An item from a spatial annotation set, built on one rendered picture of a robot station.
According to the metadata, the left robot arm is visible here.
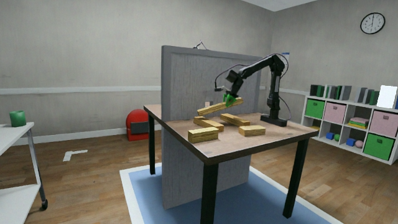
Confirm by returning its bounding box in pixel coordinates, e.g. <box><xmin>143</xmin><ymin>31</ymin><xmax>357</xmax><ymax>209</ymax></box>
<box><xmin>224</xmin><ymin>55</ymin><xmax>287</xmax><ymax>123</ymax></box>

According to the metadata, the grey panel wall with slot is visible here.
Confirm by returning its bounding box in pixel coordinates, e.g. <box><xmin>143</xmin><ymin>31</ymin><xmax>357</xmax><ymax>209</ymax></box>
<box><xmin>161</xmin><ymin>45</ymin><xmax>263</xmax><ymax>211</ymax></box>

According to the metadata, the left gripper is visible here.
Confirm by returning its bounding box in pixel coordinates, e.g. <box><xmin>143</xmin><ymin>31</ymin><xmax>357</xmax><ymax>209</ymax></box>
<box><xmin>217</xmin><ymin>84</ymin><xmax>240</xmax><ymax>107</ymax></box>

